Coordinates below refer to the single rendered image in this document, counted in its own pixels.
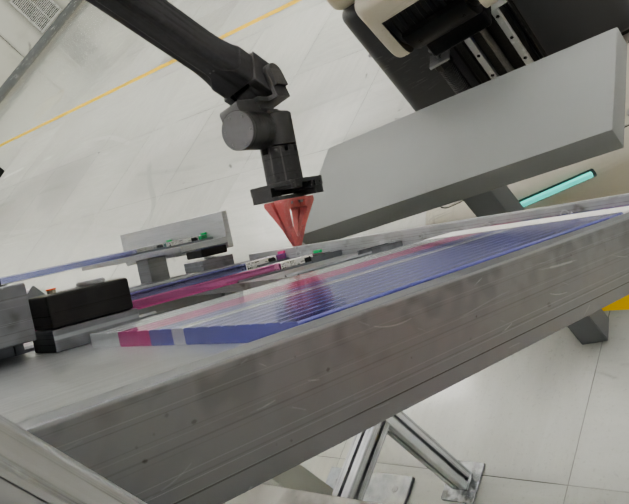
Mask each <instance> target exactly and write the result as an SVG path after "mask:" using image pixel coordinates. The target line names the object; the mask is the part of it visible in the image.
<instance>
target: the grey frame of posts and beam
mask: <svg viewBox="0 0 629 504"><path fill-rule="evenodd" d="M384 421H386V422H387V423H389V424H390V427H389V430H388V433H387V434H388V435H389V436H390V437H391V438H393V439H394V440H395V441H396V442H397V443H398V444H400V445H401V446H402V447H403V448H404V449H406V450H407V451H408V452H409V453H410V454H411V455H413V456H414V457H415V458H416V459H417V460H419V461H420V462H421V463H422V464H423V465H424V466H426V467H427V468H428V469H429V470H430V471H432V472H433V473H434V474H435V475H436V476H437V477H439V478H440V479H441V480H442V481H443V482H445V483H446V484H447V485H448V486H449V487H450V488H452V489H456V490H463V491H467V490H468V487H469V484H470V481H471V477H472V472H471V471H469V470H468V469H467V468H466V467H465V466H464V465H463V464H461V463H460V462H459V461H458V460H457V459H456V458H455V457H454V456H452V455H451V454H450V453H449V452H448V451H447V450H446V449H445V448H443V447H442V446H441V445H440V444H439V443H438V442H437V441H436V440H434V439H433V438H432V437H431V436H430V435H429V434H428V433H427V432H425V431H424V430H423V429H422V428H421V427H420V426H419V425H418V424H416V423H415V422H414V421H413V420H412V419H411V418H410V417H408V416H407V415H406V414H405V413H404V412H403V411H402V412H400V413H398V414H396V415H394V416H392V417H390V418H388V419H386V420H384ZM0 477H2V478H4V479H5V480H7V481H9V482H11V483H13V484H14V485H16V486H18V487H20V488H22V489H23V490H25V491H27V492H29V493H31V494H32V495H34V496H36V497H38V498H40V499H41V500H43V501H45V502H47V503H49V504H147V503H145V502H144V501H142V500H140V499H139V498H137V497H135V496H134V495H132V494H130V493H129V492H127V491H125V490H124V489H122V488H120V487H119V486H117V485H116V484H114V483H112V482H111V481H109V480H107V479H106V478H104V477H102V476H101V475H99V474H97V473H96V472H94V471H92V470H91V469H89V468H87V467H86V466H84V465H82V464H81V463H79V462H77V461H76V460H74V459H73V458H71V457H69V456H68V455H66V454H64V453H63V452H61V451H59V450H58V449H56V448H54V447H53V446H51V445H49V444H48V443H46V442H44V441H43V440H41V439H39V438H38V437H36V436H34V435H33V434H31V433H29V432H28V431H26V430H25V429H23V428H21V427H20V426H18V425H16V424H15V423H13V422H11V421H10V420H8V419H6V418H5V417H3V416H1V415H0Z"/></svg>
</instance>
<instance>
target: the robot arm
mask: <svg viewBox="0 0 629 504"><path fill-rule="evenodd" d="M85 1H87V2H89V3H90V4H92V5H93V6H95V7H96V8H98V9H99V10H101V11H102V12H104V13H105V14H107V15H108V16H110V17H111V18H113V19H114V20H116V21H117V22H119V23H120V24H122V25H123V26H125V27H126V28H128V29H130V30H131V31H133V32H134V33H136V34H137V35H139V36H140V37H142V38H143V39H145V40H146V41H148V42H149V43H151V44H152V45H154V46H155V47H157V48H158V49H160V50H161V51H163V52H164V53H166V54H167V55H169V56H170V57H172V58H173V59H175V60H176V61H178V62H179V63H181V64H182V65H184V66H185V67H187V68H188V69H190V70H191V71H193V72H194V73H195V74H197V75H198V76H199V77H200V78H201V79H203V80H204V81H205V82H206V83H207V84H208V85H209V86H210V87H211V89H212V90H213V91H214V92H216V93H217V94H219V95H220V96H222V97H223V98H224V102H225V103H227V104H229V105H230V106H229V107H228V108H226V109H225V110H224V111H222V112H221V113H220V119H221V121H222V137H223V140H224V142H225V144H226V145H227V146H228V147H229V148H230V149H232V150H235V151H247V150H260V154H261V159H262V164H263V169H264V174H265V179H266V184H267V185H266V186H262V187H258V188H254V189H250V194H251V198H252V201H253V205H260V204H264V209H265V210H266V211H267V212H268V214H269V215H270V216H271V217H272V218H273V220H274V221H275V222H276V223H277V224H278V226H279V227H280V228H281V229H282V231H283V232H284V234H285V235H286V237H287V238H288V240H289V241H290V243H291V244H292V246H293V247H294V246H300V245H302V242H303V237H304V232H305V227H306V223H307V219H308V216H309V213H310V210H311V207H312V204H313V201H314V197H313V195H311V194H315V193H320V192H324V190H323V185H322V184H323V181H322V176H321V175H316V176H309V177H303V174H302V169H301V164H300V159H299V154H298V149H297V144H296V138H295V133H294V128H293V123H292V118H291V113H290V111H288V110H278V109H273V108H275V107H276V106H277V105H279V104H280V103H282V102H283V101H285V100H286V99H287V98H289V97H290V94H289V92H288V90H287V88H286V86H287V85H288V83H287V81H286V79H285V77H284V75H283V73H282V71H281V69H280V68H279V67H278V66H277V65H276V64H275V63H270V64H269V63H268V62H267V61H265V60H264V59H263V58H261V57H260V56H259V55H257V54H256V53H255V52H253V51H252V52H251V53H250V54H249V53H247V52H246V51H245V50H243V49H242V48H241V47H239V46H237V45H233V44H230V43H228V42H226V41H224V40H223V39H221V38H219V37H217V36H216V35H214V34H213V33H211V32H210V31H208V30H207V29H206V28H204V27H203V26H202V25H200V24H199V23H197V22H196V21H195V20H193V19H192V18H190V17H189V16H188V15H186V14H185V13H184V12H182V11H181V10H179V9H178V8H177V7H175V6H174V5H172V4H171V3H170V2H168V1H167V0H85ZM292 193H293V194H292ZM287 194H289V195H287ZM282 195H283V196H282ZM306 195H309V196H306ZM269 202H272V203H269ZM265 203H267V204H265ZM290 210H291V212H292V217H291V213H290ZM292 218H293V222H292ZM293 224H294V226H293Z"/></svg>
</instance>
